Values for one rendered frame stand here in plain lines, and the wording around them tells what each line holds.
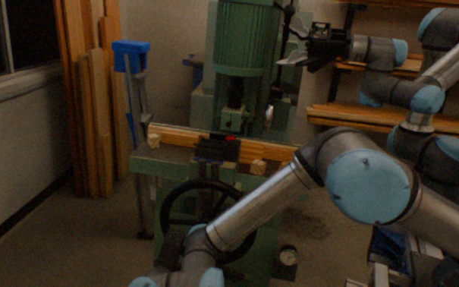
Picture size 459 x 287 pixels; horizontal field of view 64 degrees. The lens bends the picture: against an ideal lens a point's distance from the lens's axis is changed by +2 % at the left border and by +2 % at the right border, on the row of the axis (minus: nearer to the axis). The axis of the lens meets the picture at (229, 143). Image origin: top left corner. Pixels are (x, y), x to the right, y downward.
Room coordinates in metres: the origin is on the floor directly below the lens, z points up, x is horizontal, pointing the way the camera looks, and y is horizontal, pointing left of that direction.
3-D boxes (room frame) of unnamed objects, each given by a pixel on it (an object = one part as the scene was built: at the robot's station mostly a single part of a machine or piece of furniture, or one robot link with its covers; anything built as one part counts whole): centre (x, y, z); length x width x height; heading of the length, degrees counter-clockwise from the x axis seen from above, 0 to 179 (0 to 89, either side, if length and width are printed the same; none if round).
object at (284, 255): (0.99, -0.24, 0.65); 0.06 x 0.04 x 0.08; 84
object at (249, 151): (1.15, -0.01, 0.94); 0.21 x 0.01 x 0.08; 84
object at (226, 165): (1.04, 0.04, 0.92); 0.15 x 0.13 x 0.09; 84
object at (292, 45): (1.42, -0.18, 1.23); 0.09 x 0.08 x 0.15; 174
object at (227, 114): (1.25, -0.01, 1.03); 0.14 x 0.07 x 0.09; 174
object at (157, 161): (1.12, 0.03, 0.87); 0.61 x 0.30 x 0.06; 84
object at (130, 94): (1.96, 0.52, 0.58); 0.27 x 0.25 x 1.16; 87
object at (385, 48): (1.07, -0.41, 1.32); 0.11 x 0.08 x 0.09; 83
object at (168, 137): (1.22, -0.06, 0.92); 0.62 x 0.02 x 0.04; 84
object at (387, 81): (1.06, -0.42, 1.23); 0.11 x 0.08 x 0.11; 39
